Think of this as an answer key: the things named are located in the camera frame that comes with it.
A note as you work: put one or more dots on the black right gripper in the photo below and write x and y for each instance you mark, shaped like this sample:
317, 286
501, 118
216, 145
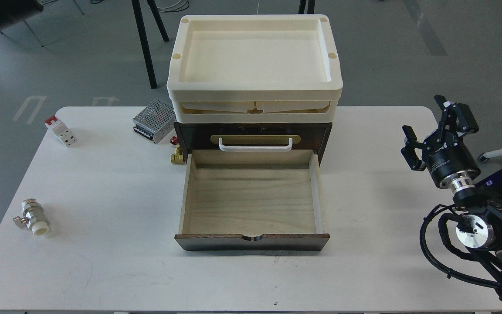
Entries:
448, 156

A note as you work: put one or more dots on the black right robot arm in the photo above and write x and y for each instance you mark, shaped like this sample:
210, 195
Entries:
470, 228

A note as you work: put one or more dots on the open wooden drawer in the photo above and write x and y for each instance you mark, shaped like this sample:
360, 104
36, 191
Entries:
252, 201

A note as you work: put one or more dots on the cream plastic stacked trays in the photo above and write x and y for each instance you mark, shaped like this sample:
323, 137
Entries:
255, 69

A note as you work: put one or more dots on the metal mesh power supply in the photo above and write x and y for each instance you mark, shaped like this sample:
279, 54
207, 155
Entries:
155, 121

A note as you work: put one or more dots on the red white circuit breaker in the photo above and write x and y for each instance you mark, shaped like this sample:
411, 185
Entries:
60, 130

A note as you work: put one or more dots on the silver white pipe valve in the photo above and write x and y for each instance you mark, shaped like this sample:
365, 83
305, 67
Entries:
33, 217

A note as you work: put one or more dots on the white drawer handle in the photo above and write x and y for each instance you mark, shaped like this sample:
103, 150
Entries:
255, 149

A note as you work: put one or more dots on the brass valve red handle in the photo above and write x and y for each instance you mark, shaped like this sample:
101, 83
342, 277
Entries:
177, 157

